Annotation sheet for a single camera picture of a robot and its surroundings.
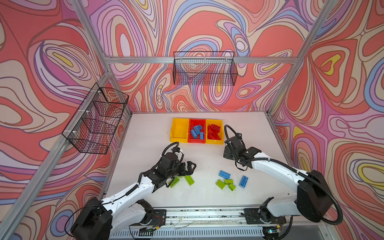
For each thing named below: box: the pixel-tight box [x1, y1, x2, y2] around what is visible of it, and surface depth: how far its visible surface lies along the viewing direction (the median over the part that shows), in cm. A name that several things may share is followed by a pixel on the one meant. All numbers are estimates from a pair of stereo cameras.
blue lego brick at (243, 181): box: [238, 175, 249, 189], surface depth 86 cm
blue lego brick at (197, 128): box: [193, 124, 203, 133], surface depth 107 cm
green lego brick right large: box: [215, 179, 226, 190], surface depth 85 cm
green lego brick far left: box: [170, 176, 180, 188], surface depth 86 cm
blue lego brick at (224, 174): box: [218, 170, 232, 180], surface depth 88 cm
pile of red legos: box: [207, 124, 221, 141], surface depth 106 cm
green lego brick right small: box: [224, 179, 234, 185], surface depth 86 cm
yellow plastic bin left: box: [170, 118, 190, 143], surface depth 107 cm
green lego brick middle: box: [184, 175, 195, 186], surface depth 86 cm
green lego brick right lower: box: [228, 183, 236, 192], surface depth 83 cm
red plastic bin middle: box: [188, 118, 206, 144], surface depth 105 cm
